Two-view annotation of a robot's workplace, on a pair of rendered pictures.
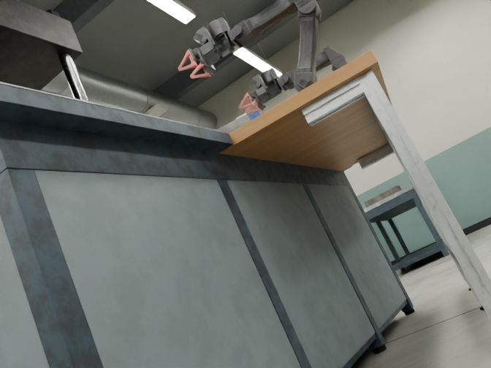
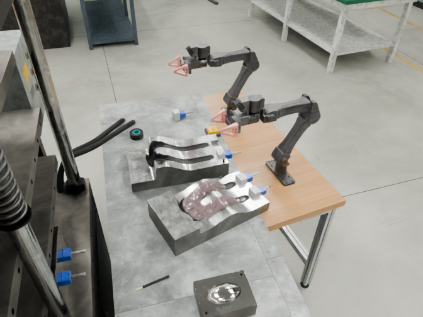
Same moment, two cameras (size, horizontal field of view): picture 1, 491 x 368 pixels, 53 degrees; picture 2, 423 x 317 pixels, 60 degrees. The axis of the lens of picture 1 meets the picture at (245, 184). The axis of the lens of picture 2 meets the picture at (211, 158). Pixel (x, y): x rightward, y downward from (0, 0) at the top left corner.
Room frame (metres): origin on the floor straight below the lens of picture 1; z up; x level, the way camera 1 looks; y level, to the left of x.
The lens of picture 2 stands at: (0.68, 0.90, 2.10)
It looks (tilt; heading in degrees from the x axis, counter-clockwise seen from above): 40 degrees down; 319
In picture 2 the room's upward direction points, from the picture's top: 1 degrees clockwise
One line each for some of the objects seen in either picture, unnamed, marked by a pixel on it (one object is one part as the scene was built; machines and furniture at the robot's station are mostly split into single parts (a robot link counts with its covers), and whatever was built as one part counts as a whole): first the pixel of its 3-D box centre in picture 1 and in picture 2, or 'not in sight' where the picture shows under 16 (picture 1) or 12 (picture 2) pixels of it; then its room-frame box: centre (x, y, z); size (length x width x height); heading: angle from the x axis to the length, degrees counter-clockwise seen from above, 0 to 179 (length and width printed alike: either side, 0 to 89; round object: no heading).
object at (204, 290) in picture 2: not in sight; (224, 297); (1.19, 0.38, 0.84); 0.20 x 0.15 x 0.07; 66
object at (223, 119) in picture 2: (199, 69); (221, 119); (1.68, -0.02, 1.20); 0.09 x 0.07 x 0.07; 73
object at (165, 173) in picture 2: not in sight; (176, 158); (1.93, 0.06, 0.87); 0.50 x 0.26 x 0.14; 66
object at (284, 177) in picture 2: not in sight; (281, 166); (1.55, -0.34, 0.84); 0.20 x 0.07 x 0.08; 163
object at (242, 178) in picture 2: not in sight; (248, 177); (1.59, -0.14, 0.86); 0.13 x 0.05 x 0.05; 83
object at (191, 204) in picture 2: not in sight; (209, 197); (1.57, 0.13, 0.90); 0.26 x 0.18 x 0.08; 83
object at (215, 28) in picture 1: (227, 32); (259, 108); (1.60, -0.17, 1.24); 0.12 x 0.09 x 0.12; 73
